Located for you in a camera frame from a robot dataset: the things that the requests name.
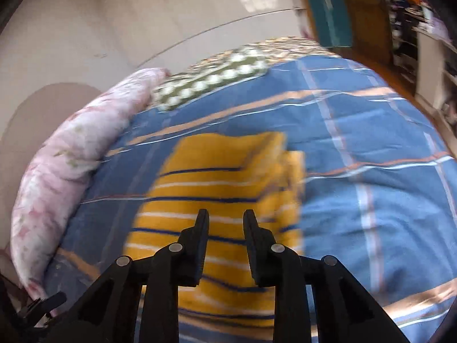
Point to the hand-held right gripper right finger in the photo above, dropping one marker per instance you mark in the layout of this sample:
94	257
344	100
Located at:
255	246

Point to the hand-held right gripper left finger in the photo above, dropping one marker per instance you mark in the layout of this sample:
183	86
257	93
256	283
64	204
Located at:
200	243

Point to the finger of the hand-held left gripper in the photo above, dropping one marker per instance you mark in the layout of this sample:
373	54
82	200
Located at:
44	303

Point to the yellow striped knit sweater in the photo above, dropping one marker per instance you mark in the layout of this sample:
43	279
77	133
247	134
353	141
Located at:
221	171

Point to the open rack with clothes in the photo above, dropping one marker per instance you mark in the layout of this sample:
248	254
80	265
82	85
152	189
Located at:
403	25

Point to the blue plaid bed sheet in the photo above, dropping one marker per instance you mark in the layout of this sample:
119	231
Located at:
357	132

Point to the pink floral quilt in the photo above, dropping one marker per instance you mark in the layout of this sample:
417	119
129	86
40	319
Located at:
71	143

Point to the green dotted pillow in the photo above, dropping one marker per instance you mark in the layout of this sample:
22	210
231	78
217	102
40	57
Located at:
210	78

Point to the yellow patterned pillow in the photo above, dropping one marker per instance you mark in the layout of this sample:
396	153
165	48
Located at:
285	46

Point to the white glossy wardrobe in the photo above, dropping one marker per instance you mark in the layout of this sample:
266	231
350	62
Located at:
107	14

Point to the teal glass door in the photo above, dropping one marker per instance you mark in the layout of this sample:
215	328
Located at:
328	7

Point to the cream television cabinet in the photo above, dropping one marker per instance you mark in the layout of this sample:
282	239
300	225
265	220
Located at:
428	64

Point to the brown wooden door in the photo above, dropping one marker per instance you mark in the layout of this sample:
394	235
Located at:
364	7

